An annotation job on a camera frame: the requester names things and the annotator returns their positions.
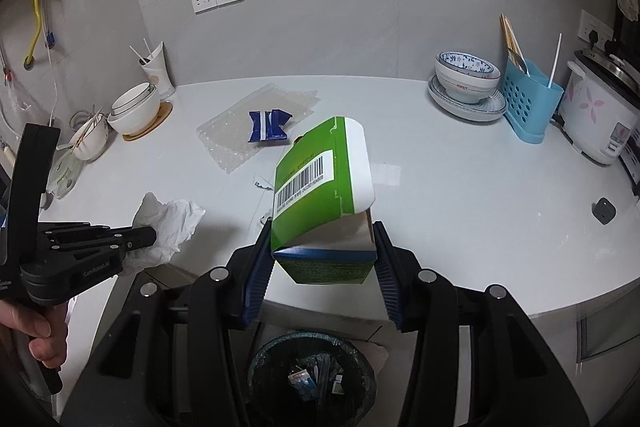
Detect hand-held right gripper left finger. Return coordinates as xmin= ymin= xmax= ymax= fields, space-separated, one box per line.
xmin=60 ymin=219 xmax=276 ymax=427

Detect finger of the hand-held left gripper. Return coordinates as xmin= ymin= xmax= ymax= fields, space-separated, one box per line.
xmin=35 ymin=227 xmax=157 ymax=260
xmin=39 ymin=222 xmax=113 ymax=238

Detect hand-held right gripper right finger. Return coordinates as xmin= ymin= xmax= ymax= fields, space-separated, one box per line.
xmin=370 ymin=219 xmax=591 ymax=427

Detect white tissue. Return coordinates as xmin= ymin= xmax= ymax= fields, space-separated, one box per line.
xmin=120 ymin=192 xmax=207 ymax=275

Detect black trash bin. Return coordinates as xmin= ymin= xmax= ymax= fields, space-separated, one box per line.
xmin=247 ymin=332 xmax=377 ymax=427

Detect green paper carton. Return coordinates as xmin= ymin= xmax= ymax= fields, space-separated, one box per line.
xmin=270 ymin=116 xmax=377 ymax=285

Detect clear bubble wrap sheet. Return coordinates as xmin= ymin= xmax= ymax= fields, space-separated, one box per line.
xmin=196 ymin=83 xmax=320 ymax=175

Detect blue snack wrapper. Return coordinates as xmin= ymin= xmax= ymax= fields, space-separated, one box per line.
xmin=248 ymin=109 xmax=292 ymax=144

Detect person's left hand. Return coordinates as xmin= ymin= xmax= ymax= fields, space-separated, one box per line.
xmin=0 ymin=302 xmax=69 ymax=370

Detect green patterned glass dish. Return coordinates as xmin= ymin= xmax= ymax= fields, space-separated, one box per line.
xmin=47 ymin=147 xmax=83 ymax=200

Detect white bowl with chopsticks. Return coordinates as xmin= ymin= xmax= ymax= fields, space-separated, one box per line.
xmin=67 ymin=109 xmax=110 ymax=162

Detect round wooden coaster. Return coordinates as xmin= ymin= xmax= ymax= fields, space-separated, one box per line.
xmin=122 ymin=101 xmax=174 ymax=142

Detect tall white ceramic cup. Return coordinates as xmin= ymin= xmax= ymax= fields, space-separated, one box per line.
xmin=139 ymin=41 xmax=176 ymax=100

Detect blue patterned plate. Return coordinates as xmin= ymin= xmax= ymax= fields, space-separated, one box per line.
xmin=428 ymin=76 xmax=507 ymax=115
xmin=431 ymin=99 xmax=505 ymax=124

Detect plain white bowl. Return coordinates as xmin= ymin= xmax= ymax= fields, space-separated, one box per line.
xmin=434 ymin=57 xmax=502 ymax=104

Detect blue plastic utensil holder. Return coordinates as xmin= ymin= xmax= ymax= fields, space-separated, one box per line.
xmin=501 ymin=58 xmax=565 ymax=144

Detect small dark grey block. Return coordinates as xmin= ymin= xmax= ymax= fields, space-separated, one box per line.
xmin=591 ymin=198 xmax=617 ymax=225

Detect blue floral bowl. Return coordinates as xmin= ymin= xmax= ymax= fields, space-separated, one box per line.
xmin=436 ymin=52 xmax=501 ymax=80

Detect metal spoon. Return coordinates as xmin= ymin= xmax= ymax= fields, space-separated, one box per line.
xmin=507 ymin=49 xmax=531 ymax=78

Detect white floral rice cooker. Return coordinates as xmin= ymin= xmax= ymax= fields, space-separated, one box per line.
xmin=557 ymin=49 xmax=640 ymax=165

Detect bundle of wooden chopsticks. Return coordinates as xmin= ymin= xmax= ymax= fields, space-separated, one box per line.
xmin=499 ymin=13 xmax=526 ymax=75

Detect long white stick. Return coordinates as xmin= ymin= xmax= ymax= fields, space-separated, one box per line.
xmin=546 ymin=33 xmax=563 ymax=88

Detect white socket with plug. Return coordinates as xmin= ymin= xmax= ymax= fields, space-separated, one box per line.
xmin=579 ymin=9 xmax=615 ymax=46

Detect yellow gas hose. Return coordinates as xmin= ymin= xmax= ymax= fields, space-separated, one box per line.
xmin=24 ymin=0 xmax=43 ymax=70

